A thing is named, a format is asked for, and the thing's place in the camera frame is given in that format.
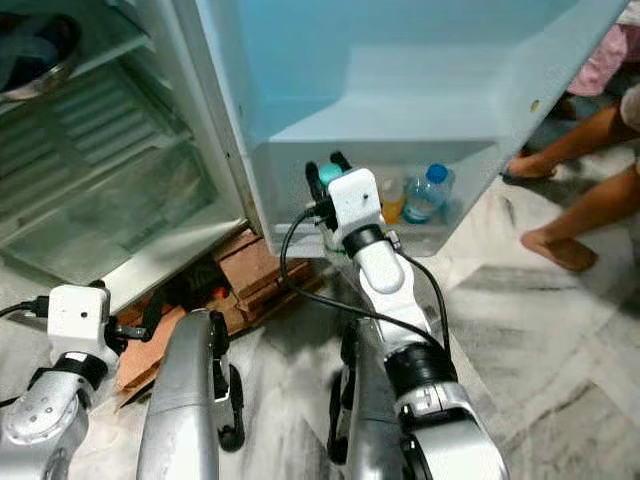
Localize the teal cap bottle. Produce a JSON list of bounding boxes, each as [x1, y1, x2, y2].
[[317, 163, 346, 201]]

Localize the silver fridge door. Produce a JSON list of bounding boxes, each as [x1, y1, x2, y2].
[[160, 0, 633, 263]]

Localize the silver fridge cabinet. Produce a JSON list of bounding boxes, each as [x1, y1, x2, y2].
[[0, 0, 253, 313]]

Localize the clear fridge shelf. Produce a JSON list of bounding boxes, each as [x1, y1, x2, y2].
[[0, 0, 153, 116]]

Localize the white door bin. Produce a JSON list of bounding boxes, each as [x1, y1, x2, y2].
[[250, 140, 506, 259], [245, 42, 561, 146]]

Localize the orange drink bottle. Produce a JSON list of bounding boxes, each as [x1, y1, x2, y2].
[[380, 178, 407, 226]]

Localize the silver left robot leg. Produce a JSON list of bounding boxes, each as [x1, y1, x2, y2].
[[135, 308, 249, 480]]

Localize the silver robot leg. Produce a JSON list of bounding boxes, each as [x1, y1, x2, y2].
[[325, 320, 411, 480], [135, 308, 249, 480]]

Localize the wooden pallet stand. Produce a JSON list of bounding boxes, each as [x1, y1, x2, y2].
[[112, 228, 289, 401]]

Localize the blue cap water bottle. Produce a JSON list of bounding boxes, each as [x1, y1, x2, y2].
[[402, 162, 455, 225]]

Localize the clear crisper drawer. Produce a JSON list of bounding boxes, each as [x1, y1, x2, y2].
[[0, 125, 223, 291]]

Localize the clear ribbed drawer cover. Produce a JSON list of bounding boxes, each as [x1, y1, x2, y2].
[[0, 62, 196, 241]]

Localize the silver right robot leg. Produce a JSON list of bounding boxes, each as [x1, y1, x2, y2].
[[325, 320, 411, 480]]

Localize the person's bare leg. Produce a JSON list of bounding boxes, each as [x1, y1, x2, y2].
[[500, 100, 640, 187], [520, 165, 640, 275]]

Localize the steel bowl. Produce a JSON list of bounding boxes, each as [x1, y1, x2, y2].
[[0, 10, 83, 101]]

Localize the person in pink clothes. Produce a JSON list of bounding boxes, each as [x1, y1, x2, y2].
[[565, 22, 640, 99]]

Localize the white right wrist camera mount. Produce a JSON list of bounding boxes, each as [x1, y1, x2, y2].
[[327, 167, 382, 246]]

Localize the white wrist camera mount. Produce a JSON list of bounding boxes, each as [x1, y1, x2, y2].
[[47, 284, 113, 373], [327, 167, 382, 246]]

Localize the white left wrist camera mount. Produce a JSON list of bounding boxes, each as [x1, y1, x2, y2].
[[47, 284, 113, 373]]

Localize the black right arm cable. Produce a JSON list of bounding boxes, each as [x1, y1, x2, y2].
[[390, 248, 453, 351]]

